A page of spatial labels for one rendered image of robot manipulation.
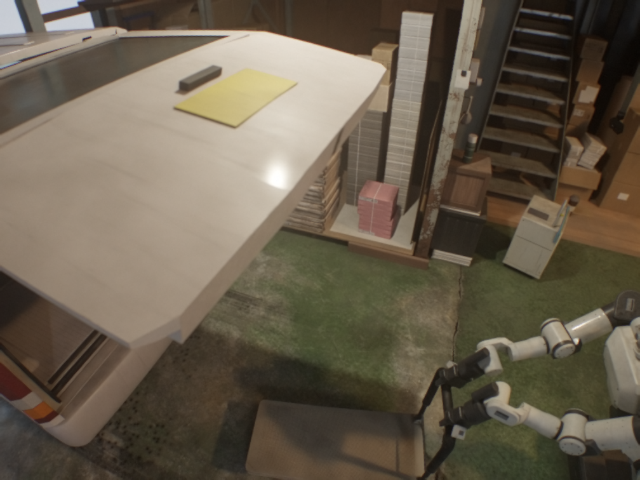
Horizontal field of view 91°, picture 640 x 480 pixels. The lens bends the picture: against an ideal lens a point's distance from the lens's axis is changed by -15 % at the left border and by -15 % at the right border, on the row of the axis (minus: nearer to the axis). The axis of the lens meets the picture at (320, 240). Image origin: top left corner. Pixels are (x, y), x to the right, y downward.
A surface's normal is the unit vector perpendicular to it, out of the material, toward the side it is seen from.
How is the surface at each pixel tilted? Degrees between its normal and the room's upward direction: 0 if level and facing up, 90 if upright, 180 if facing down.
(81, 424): 85
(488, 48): 90
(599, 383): 0
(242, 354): 0
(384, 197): 0
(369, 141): 90
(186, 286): 11
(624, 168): 90
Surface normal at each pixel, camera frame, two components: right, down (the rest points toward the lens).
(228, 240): 0.15, -0.68
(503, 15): -0.35, 0.61
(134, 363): 0.92, 0.18
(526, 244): -0.63, 0.50
